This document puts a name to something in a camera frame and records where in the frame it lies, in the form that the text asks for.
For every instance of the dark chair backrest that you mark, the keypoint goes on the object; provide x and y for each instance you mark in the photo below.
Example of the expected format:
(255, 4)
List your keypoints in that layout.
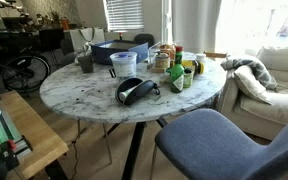
(144, 39)

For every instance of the blue box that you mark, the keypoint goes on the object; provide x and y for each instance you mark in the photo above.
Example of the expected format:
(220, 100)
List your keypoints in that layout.
(100, 53)

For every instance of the white bottle blue cap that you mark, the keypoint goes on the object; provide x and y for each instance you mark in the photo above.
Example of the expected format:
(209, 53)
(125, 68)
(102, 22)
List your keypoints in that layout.
(124, 67)

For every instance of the bicycle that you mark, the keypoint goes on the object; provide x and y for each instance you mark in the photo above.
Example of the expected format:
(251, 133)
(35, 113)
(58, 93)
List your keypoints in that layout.
(25, 73)

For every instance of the white curtain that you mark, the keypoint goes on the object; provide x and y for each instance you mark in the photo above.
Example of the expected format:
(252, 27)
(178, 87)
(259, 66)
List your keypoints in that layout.
(195, 23)

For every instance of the wooden bench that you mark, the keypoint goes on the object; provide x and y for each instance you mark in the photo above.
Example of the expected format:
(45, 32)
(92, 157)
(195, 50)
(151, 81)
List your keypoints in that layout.
(34, 130)

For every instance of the blue upholstered chair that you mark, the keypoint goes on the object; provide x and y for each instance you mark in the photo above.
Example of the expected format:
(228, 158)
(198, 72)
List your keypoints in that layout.
(214, 146)

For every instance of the green lime juice bottle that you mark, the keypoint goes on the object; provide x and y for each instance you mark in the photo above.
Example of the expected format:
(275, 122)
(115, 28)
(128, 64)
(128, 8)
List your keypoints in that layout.
(177, 76)

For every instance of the black glasses case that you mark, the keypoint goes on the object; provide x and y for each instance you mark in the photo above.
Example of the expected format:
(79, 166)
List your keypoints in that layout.
(140, 92)

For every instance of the grey blanket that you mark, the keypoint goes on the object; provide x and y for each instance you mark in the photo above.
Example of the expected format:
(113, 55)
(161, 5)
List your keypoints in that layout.
(262, 71)

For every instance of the white tote bag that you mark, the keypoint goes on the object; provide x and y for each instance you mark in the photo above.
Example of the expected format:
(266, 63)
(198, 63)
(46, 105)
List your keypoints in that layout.
(75, 38)

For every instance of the white window blind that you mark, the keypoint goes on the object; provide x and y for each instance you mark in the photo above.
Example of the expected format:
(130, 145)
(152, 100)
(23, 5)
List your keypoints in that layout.
(124, 15)

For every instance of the cream cushion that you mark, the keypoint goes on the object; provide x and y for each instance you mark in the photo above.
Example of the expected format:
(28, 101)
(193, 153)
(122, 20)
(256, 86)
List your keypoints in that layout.
(250, 85)

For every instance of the black table legs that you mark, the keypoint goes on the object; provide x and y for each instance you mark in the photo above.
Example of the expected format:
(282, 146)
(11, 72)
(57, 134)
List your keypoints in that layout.
(134, 150)

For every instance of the yellow container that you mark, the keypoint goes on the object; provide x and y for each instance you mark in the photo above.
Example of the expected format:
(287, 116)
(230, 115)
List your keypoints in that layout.
(197, 66)

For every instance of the beige sofa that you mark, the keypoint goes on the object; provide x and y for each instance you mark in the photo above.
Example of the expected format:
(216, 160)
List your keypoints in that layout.
(277, 103)

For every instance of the clear plastic box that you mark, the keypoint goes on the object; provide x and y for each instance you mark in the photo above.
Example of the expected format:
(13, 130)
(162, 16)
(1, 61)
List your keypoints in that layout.
(152, 53)

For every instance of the small white container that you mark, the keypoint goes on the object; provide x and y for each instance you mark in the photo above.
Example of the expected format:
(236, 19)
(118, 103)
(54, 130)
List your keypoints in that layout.
(200, 58)

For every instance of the orange bottle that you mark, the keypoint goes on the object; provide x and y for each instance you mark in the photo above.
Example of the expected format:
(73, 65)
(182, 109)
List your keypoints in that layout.
(65, 23)

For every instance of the glass jar metal clasp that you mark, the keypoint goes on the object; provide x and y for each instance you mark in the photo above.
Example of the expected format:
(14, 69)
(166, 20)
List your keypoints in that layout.
(162, 61)

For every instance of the clear plastic cup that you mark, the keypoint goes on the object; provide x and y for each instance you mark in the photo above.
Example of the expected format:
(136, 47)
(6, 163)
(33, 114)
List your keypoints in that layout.
(112, 66)

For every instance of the green white clamp mount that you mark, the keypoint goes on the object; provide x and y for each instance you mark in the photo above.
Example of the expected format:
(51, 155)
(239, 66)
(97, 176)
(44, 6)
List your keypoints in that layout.
(4, 140)

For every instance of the dark grey cup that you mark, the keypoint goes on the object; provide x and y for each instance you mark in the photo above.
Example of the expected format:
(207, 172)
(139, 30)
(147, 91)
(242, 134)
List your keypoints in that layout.
(86, 64)

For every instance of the dark sideboard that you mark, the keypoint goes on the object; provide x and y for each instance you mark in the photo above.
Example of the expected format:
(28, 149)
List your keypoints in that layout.
(50, 38)

